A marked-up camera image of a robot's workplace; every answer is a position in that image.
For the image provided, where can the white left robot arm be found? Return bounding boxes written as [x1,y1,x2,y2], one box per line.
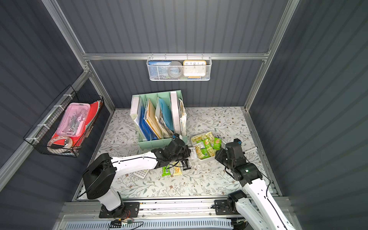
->
[82,136,191,212]

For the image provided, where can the white wire wall basket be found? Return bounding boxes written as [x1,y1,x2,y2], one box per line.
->
[146,56,212,81]

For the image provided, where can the black cookie packet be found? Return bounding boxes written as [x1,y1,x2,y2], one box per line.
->
[181,159,191,171]

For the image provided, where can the blue folder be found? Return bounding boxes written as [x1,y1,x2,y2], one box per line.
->
[139,106,157,141]

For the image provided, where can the yellow cookie packet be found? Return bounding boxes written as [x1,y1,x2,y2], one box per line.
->
[173,166,183,176]

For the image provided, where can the white plastic storage box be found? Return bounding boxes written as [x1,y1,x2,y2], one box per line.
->
[190,131,225,164]

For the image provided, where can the green cookie packet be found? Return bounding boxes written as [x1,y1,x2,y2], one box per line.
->
[162,166,171,177]

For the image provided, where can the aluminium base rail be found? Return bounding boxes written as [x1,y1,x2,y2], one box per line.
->
[58,196,291,222]

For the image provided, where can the white scientific calculator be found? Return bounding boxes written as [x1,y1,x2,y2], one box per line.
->
[133,170,149,179]

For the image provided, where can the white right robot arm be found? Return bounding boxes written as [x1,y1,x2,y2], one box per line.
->
[212,139,295,230]

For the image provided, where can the clear tape roll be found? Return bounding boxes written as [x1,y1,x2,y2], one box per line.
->
[47,136,73,149]

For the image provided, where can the grey tape roll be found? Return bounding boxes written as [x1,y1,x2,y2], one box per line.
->
[167,61,183,79]

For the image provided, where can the yellow white alarm clock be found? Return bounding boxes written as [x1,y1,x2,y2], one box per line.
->
[183,60,207,78]

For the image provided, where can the black wire side basket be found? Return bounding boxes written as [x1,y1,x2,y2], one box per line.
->
[24,86,104,157]

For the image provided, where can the pink plastic pencil case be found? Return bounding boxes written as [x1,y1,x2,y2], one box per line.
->
[56,103,91,138]

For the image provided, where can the mint green file organizer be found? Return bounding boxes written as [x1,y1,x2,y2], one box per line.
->
[130,90,188,150]

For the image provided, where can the blue box in basket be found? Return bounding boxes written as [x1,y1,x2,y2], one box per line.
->
[147,60,171,80]

